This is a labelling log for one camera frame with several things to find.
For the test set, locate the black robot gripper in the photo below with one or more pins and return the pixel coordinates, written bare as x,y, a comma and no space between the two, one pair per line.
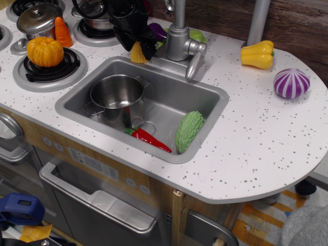
130,21

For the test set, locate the yellow toy corn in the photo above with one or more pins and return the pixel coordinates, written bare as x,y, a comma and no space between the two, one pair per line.
136,54

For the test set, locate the steel pot on rear burner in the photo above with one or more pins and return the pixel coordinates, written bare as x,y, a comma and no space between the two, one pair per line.
96,14

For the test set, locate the steel pot in sink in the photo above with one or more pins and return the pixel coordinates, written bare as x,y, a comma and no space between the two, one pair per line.
118,100

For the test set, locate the grey toy sink basin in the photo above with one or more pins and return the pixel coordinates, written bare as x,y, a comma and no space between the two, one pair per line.
167,99

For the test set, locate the lidded steel pot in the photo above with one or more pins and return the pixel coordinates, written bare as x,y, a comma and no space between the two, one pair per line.
39,21

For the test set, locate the purple toy eggplant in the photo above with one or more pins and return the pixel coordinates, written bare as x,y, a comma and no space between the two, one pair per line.
159,32

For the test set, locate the silver toy faucet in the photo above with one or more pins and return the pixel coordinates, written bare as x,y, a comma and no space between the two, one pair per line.
180,53

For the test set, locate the green toy plate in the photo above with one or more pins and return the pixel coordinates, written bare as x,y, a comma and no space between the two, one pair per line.
194,34

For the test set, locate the front stove burner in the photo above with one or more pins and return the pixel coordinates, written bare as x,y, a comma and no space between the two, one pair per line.
34,78

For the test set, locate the orange toy carrot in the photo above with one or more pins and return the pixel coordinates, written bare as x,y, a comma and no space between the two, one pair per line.
62,33

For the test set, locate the red toy chili pepper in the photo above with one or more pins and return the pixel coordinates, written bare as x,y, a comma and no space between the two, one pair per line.
144,136

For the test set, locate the orange toy pumpkin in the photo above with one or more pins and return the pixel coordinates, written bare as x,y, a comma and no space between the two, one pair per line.
45,52

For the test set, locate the green toy bitter gourd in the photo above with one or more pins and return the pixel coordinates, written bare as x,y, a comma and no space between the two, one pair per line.
188,128

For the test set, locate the silver stove knob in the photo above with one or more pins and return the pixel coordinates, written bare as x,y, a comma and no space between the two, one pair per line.
19,47

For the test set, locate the yellow toy bell pepper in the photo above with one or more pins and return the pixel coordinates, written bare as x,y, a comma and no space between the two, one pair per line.
259,55

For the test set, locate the grey vertical pole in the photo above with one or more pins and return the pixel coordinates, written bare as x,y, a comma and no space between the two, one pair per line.
258,22

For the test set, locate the rear left stove burner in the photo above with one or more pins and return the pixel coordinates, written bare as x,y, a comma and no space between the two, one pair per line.
15,9

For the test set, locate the purple white striped toy onion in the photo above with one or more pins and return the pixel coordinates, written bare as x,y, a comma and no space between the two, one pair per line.
291,83

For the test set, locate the grey dishwasher door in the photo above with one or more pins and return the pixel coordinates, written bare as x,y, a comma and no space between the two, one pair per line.
100,214

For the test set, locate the blue clamp tool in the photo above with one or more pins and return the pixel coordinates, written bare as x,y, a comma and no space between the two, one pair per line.
21,209

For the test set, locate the grey oven door handle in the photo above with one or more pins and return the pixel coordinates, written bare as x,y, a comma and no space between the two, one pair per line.
14,151

